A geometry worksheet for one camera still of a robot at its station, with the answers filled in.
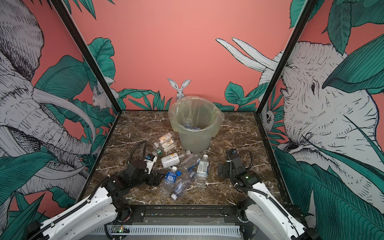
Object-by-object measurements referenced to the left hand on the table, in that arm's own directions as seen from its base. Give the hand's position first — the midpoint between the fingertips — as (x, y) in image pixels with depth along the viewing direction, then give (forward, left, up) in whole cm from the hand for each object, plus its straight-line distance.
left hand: (159, 170), depth 79 cm
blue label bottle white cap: (-6, -4, -9) cm, 11 cm away
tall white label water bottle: (-3, -23, -10) cm, 25 cm away
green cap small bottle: (+14, +3, -6) cm, 16 cm away
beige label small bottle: (+18, -3, -4) cm, 18 cm away
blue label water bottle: (+29, -16, +5) cm, 34 cm away
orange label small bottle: (+24, 0, -4) cm, 25 cm away
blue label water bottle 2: (+32, -22, -4) cm, 39 cm away
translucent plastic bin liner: (+35, -21, +6) cm, 41 cm away
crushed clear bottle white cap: (-5, -13, -7) cm, 16 cm away
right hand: (+2, -37, 0) cm, 37 cm away
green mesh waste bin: (+20, -21, -6) cm, 30 cm away
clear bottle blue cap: (+8, -17, -9) cm, 21 cm away
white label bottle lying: (+8, -5, -3) cm, 10 cm away
